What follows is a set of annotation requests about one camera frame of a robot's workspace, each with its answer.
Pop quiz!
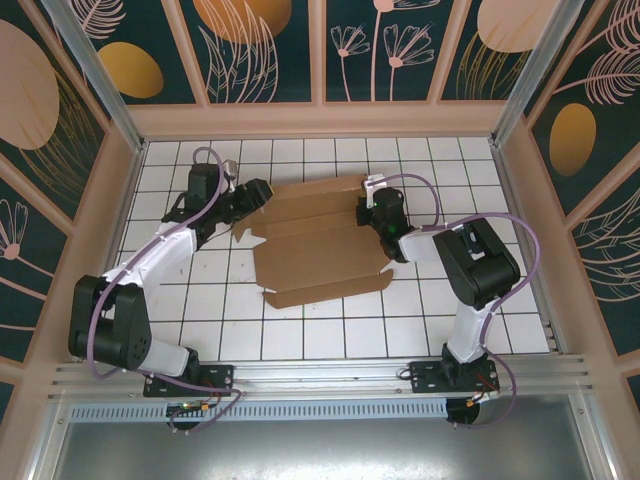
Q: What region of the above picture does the brown cardboard box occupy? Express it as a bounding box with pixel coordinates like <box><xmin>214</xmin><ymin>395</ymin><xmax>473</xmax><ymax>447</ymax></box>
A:
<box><xmin>233</xmin><ymin>172</ymin><xmax>396</xmax><ymax>310</ymax></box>

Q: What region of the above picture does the small controller board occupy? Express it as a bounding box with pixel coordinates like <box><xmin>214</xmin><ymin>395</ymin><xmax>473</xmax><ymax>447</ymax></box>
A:
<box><xmin>167</xmin><ymin>399</ymin><xmax>224</xmax><ymax>419</ymax></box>

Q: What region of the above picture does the grey metal sheet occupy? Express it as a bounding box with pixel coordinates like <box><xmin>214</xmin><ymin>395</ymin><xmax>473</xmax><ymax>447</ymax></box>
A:
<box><xmin>27</xmin><ymin>392</ymin><xmax>619</xmax><ymax>480</ymax></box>

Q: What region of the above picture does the aluminium side rail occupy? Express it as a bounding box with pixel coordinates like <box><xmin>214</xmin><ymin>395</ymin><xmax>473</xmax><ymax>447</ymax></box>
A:
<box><xmin>488</xmin><ymin>142</ymin><xmax>562</xmax><ymax>354</ymax></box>

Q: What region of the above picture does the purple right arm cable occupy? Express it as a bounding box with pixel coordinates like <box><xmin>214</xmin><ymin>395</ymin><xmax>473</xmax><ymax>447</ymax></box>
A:
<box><xmin>377</xmin><ymin>172</ymin><xmax>544</xmax><ymax>431</ymax></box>

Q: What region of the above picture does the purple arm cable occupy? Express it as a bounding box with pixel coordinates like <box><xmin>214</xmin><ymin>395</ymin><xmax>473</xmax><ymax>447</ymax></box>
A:
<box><xmin>85</xmin><ymin>147</ymin><xmax>247</xmax><ymax>436</ymax></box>
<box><xmin>377</xmin><ymin>172</ymin><xmax>544</xmax><ymax>431</ymax></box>

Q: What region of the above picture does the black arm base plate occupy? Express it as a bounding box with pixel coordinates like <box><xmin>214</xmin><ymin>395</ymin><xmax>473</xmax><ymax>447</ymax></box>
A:
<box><xmin>143</xmin><ymin>363</ymin><xmax>236</xmax><ymax>399</ymax></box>
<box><xmin>408</xmin><ymin>360</ymin><xmax>501</xmax><ymax>396</ymax></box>

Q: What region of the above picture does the aluminium mounting rail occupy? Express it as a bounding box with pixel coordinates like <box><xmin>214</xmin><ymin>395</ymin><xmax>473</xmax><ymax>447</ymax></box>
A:
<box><xmin>47</xmin><ymin>354</ymin><xmax>596</xmax><ymax>401</ymax></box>

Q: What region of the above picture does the aluminium corner post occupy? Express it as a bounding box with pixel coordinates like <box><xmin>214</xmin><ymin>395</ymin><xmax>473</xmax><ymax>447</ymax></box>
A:
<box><xmin>39</xmin><ymin>0</ymin><xmax>149</xmax><ymax>157</ymax></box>
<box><xmin>489</xmin><ymin>0</ymin><xmax>579</xmax><ymax>149</ymax></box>

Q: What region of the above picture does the yellow connector with wires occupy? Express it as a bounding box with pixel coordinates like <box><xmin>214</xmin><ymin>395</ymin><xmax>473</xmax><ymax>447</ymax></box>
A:
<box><xmin>467</xmin><ymin>387</ymin><xmax>502</xmax><ymax>409</ymax></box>

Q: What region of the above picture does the grey slotted cable duct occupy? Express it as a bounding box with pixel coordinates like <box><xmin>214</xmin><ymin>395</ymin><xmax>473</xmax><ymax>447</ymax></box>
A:
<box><xmin>69</xmin><ymin>398</ymin><xmax>449</xmax><ymax>422</ymax></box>

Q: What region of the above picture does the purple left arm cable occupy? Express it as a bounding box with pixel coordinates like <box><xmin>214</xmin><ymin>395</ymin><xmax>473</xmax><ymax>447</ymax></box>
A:
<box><xmin>85</xmin><ymin>147</ymin><xmax>247</xmax><ymax>436</ymax></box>

